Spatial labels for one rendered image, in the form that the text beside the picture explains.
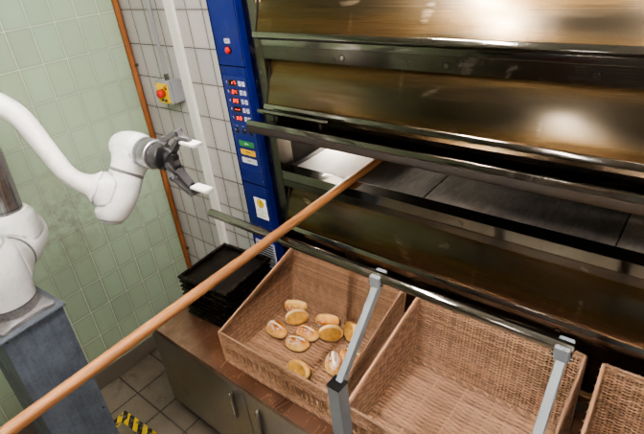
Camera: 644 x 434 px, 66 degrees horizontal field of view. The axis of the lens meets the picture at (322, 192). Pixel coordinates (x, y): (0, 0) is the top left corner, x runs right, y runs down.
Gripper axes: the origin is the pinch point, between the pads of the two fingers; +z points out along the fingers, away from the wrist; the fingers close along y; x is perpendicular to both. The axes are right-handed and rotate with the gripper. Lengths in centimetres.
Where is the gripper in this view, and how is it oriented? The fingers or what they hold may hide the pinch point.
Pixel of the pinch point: (201, 168)
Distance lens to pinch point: 136.7
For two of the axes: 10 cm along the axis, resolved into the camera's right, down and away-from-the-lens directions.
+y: 1.1, 8.8, 4.6
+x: -6.1, 4.3, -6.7
